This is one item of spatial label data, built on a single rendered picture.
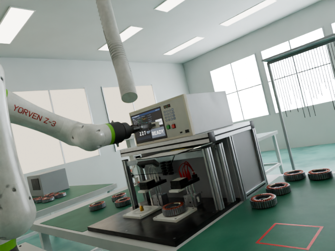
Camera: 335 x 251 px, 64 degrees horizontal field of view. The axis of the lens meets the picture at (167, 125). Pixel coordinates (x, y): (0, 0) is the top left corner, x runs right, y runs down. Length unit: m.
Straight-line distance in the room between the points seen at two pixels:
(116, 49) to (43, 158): 3.63
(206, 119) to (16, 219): 0.95
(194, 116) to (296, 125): 6.48
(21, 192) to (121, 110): 6.36
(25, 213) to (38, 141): 5.20
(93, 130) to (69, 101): 5.41
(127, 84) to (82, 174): 3.96
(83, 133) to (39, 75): 5.36
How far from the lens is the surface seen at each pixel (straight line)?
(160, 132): 1.44
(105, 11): 3.15
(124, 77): 2.73
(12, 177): 0.86
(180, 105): 1.32
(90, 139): 1.06
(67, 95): 6.49
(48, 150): 6.09
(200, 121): 1.37
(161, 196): 1.55
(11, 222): 0.86
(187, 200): 1.42
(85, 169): 6.39
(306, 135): 7.69
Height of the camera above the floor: 1.16
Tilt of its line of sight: 1 degrees up
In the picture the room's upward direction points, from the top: 13 degrees counter-clockwise
